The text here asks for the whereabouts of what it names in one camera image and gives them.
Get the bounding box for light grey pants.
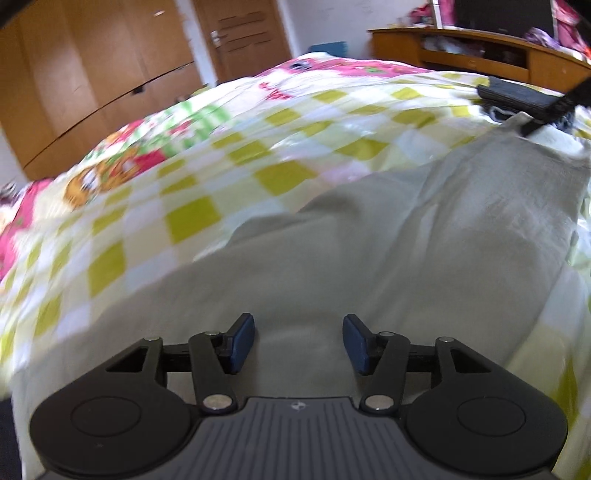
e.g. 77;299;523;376
11;118;590;479

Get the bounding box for wooden side desk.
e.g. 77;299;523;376
370;27;590;93

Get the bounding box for dark plaid folded pants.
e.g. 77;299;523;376
477;77;576;132

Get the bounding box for cartoon print pink quilt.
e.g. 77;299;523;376
1;52;422;275

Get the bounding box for yellow checkered bed sheet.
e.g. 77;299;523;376
1;73;590;479

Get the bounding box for blue foam mat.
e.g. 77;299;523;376
307;41;348;57

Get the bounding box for wooden wardrobe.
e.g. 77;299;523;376
1;1;202;180

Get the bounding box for wooden door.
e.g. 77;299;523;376
192;0;291;83

